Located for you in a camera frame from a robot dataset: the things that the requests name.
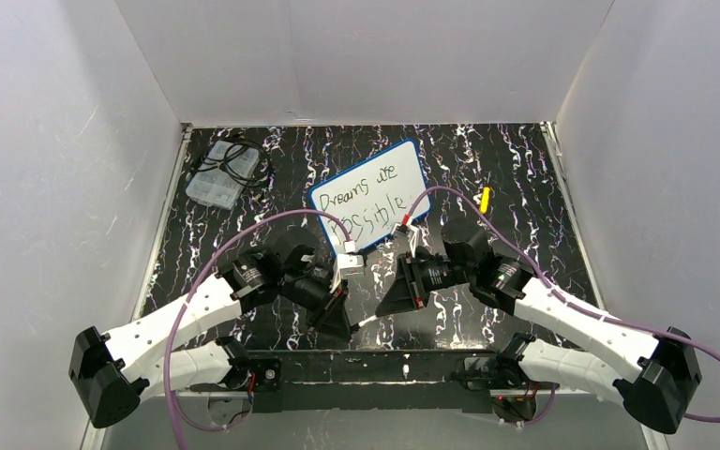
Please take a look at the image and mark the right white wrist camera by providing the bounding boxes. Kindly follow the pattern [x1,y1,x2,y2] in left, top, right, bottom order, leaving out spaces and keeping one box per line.
[392,214,421,255]

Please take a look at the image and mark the black white marker pen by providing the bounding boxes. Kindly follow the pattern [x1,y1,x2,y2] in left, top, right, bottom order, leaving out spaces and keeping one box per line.
[356,315,379,328]

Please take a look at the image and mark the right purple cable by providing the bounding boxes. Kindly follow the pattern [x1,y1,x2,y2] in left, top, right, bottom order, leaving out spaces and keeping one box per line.
[403,186,720,427]

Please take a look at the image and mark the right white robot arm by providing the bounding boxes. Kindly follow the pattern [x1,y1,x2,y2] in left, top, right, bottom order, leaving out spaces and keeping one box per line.
[375,218,701,434]

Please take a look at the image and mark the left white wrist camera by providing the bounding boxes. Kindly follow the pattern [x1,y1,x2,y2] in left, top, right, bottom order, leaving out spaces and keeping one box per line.
[332,240,366,288]

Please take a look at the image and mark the blue framed whiteboard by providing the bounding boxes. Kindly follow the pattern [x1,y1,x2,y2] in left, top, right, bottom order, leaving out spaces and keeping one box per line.
[309,139,431,250]

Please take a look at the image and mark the yellow marker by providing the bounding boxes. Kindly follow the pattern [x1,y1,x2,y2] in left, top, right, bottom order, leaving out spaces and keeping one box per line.
[479,187,491,214]

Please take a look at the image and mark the clear plastic organizer box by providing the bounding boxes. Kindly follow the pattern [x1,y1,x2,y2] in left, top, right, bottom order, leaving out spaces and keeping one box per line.
[186,141,260,210]

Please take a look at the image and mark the aluminium front rail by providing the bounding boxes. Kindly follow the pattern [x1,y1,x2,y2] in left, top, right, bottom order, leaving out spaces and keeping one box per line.
[79,422,107,450]

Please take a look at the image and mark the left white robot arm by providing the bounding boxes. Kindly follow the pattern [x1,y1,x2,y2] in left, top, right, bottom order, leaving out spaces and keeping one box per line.
[67,228,365,428]

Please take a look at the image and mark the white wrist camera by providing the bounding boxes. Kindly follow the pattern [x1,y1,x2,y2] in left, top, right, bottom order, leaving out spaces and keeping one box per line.
[392,214,421,255]
[332,240,366,288]

